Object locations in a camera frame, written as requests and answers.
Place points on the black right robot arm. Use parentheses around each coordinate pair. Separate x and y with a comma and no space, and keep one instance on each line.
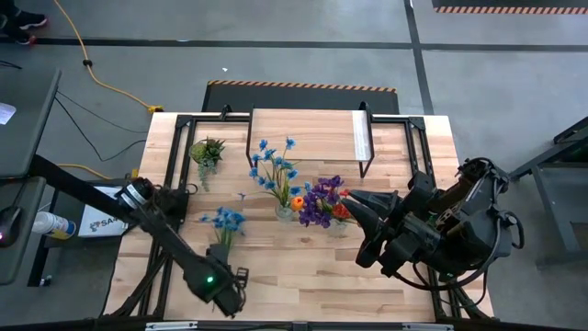
(478,220)

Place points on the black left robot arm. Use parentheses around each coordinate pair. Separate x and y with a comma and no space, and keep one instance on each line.
(170,239)

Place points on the ribbed clear glass vase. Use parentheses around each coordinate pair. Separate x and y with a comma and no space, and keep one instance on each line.
(284,215)

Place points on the wooden shelf with black legs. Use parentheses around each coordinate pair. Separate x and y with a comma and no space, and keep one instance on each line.
(321,133)

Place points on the white blue yellow bottle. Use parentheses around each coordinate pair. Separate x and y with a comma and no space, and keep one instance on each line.
(50,224)

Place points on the black metal rig frame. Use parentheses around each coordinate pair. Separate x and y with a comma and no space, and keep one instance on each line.
(390,120)

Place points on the white printed cardboard box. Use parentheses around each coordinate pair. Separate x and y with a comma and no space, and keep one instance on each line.
(98,225)

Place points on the grey metal stand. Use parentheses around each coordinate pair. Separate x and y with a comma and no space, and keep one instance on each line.
(551,216)

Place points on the red artificial flower bunch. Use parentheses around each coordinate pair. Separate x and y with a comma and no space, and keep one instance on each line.
(341,211)

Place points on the black computer mouse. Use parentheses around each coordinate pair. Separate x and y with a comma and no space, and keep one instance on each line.
(10,220)

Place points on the blue artificial flower bunch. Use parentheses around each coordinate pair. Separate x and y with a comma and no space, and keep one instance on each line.
(278,161)
(229,220)

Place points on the white paper sheet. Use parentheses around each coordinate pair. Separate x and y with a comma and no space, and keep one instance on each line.
(5,112)

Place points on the orange artificial tulip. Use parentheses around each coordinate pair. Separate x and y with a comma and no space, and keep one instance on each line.
(297,203)

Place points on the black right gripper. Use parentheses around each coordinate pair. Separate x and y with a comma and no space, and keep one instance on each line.
(413,230)

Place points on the silver metal bracket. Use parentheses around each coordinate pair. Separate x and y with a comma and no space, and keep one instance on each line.
(170,326)
(427,327)

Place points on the black hazard-striped floor mat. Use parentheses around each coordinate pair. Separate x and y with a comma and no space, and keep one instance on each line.
(505,9)
(298,99)

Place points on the purple artificial flower bunch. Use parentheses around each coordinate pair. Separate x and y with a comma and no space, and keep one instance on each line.
(317,207)

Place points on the dark grey keyboard tray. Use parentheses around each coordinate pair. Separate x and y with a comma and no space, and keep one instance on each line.
(18,266)

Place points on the green succulent plant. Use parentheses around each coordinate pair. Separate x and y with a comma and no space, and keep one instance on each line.
(211,149)

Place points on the large dark grey desk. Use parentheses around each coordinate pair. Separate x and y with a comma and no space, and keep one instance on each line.
(27,138)

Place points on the person's black shoe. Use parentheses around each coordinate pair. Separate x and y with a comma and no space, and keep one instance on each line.
(25,39)
(32,20)

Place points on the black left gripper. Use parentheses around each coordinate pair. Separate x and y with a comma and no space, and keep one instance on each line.
(220,287)

